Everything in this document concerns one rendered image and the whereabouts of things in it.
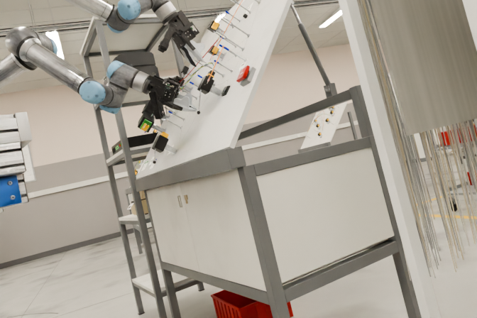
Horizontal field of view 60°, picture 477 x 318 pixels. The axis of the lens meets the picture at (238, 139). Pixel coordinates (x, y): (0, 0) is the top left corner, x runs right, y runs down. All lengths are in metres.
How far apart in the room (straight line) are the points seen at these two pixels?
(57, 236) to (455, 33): 8.39
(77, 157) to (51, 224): 1.40
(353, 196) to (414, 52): 0.60
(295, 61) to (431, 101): 9.50
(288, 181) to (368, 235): 0.38
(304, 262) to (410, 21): 0.79
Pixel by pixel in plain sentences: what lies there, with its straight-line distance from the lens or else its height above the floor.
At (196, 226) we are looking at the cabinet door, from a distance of 1.76.
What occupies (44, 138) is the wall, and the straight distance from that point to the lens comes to 9.13.
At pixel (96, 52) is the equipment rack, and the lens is 3.16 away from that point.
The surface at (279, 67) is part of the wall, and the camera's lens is 10.35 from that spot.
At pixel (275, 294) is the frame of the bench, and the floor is 0.40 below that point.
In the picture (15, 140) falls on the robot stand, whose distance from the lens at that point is 1.39.
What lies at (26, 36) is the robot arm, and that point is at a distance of 1.71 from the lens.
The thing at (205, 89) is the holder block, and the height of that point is 1.12.
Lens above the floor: 0.80
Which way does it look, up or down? 4 degrees up
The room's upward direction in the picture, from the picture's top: 13 degrees counter-clockwise
